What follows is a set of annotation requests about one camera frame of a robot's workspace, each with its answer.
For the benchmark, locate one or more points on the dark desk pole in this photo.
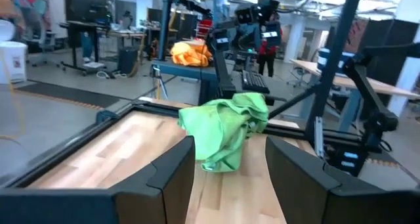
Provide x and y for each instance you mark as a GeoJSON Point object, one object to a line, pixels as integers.
{"type": "Point", "coordinates": [165, 23]}

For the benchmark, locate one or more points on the black computer monitor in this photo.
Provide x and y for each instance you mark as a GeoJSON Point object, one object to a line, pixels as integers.
{"type": "Point", "coordinates": [85, 5]}

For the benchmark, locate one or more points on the crumpled orange cloth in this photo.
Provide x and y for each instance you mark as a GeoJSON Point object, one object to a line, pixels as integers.
{"type": "Point", "coordinates": [190, 54]}

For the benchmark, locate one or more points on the grey office chair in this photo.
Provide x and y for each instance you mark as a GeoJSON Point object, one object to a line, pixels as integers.
{"type": "Point", "coordinates": [46, 43]}

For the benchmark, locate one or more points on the person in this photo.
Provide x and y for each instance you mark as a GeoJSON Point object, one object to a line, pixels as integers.
{"type": "Point", "coordinates": [266, 64]}
{"type": "Point", "coordinates": [87, 45]}

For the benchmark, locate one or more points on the black diagonal frame brace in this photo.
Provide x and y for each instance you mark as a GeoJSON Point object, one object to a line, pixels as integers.
{"type": "Point", "coordinates": [292, 102]}

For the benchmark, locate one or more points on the white bin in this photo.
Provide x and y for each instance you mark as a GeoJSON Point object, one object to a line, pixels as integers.
{"type": "Point", "coordinates": [13, 63]}

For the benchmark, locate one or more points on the black waste bin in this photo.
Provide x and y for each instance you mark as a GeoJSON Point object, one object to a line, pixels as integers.
{"type": "Point", "coordinates": [127, 59]}

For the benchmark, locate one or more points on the black partition panel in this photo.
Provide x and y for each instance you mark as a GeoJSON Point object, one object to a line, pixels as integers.
{"type": "Point", "coordinates": [387, 30]}

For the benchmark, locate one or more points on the wood top desk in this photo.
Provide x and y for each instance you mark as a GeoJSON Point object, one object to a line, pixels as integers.
{"type": "Point", "coordinates": [126, 34]}

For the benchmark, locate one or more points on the blue white container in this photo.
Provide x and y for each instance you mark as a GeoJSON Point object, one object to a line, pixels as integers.
{"type": "Point", "coordinates": [325, 58]}

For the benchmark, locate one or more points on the silver frame bracket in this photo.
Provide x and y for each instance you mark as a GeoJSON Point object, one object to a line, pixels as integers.
{"type": "Point", "coordinates": [319, 132]}

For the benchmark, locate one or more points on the black upright frame post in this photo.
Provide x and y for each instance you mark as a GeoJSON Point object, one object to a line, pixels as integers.
{"type": "Point", "coordinates": [347, 20]}

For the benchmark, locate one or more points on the black aluminium table frame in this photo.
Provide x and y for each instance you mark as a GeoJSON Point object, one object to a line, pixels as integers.
{"type": "Point", "coordinates": [65, 145]}

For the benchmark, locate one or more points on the black computer keyboard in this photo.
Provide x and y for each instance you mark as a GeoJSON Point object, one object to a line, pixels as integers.
{"type": "Point", "coordinates": [254, 82]}

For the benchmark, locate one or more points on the black mat with striped edge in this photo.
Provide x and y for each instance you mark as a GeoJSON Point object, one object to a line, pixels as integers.
{"type": "Point", "coordinates": [65, 94]}

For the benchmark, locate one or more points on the light wood table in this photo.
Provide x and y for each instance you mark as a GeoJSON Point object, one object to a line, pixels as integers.
{"type": "Point", "coordinates": [377, 84]}

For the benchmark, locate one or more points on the black standing desk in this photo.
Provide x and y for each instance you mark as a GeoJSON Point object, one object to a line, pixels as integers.
{"type": "Point", "coordinates": [75, 43]}

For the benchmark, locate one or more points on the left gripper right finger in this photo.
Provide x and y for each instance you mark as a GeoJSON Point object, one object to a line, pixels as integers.
{"type": "Point", "coordinates": [305, 201]}

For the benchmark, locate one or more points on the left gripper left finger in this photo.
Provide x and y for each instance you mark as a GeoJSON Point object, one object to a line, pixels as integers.
{"type": "Point", "coordinates": [147, 204]}

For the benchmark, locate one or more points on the black frame knob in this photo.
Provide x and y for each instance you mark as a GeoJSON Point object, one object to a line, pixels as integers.
{"type": "Point", "coordinates": [106, 115]}

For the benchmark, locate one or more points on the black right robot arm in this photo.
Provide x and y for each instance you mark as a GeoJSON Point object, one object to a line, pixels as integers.
{"type": "Point", "coordinates": [370, 96]}

